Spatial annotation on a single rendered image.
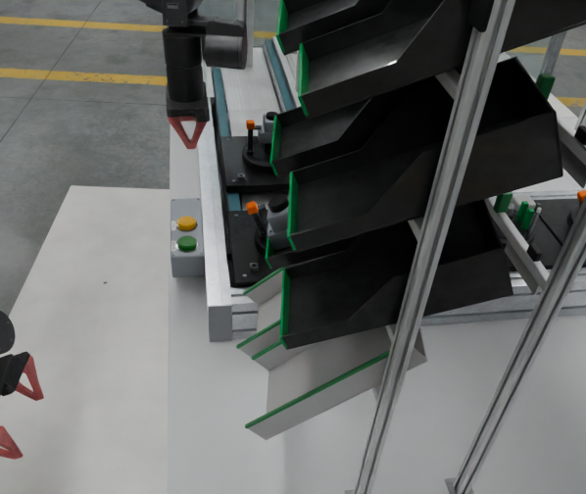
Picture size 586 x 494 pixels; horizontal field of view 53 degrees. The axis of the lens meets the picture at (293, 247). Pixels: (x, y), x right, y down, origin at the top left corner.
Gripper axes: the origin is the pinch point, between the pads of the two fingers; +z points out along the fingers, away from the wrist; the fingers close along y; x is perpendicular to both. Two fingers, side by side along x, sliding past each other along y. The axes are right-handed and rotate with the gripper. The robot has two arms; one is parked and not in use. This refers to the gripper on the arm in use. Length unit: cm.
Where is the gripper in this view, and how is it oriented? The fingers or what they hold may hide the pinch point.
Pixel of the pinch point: (190, 144)
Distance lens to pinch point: 105.1
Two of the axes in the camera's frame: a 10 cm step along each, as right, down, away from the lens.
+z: -0.3, 7.7, 6.4
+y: -1.6, -6.3, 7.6
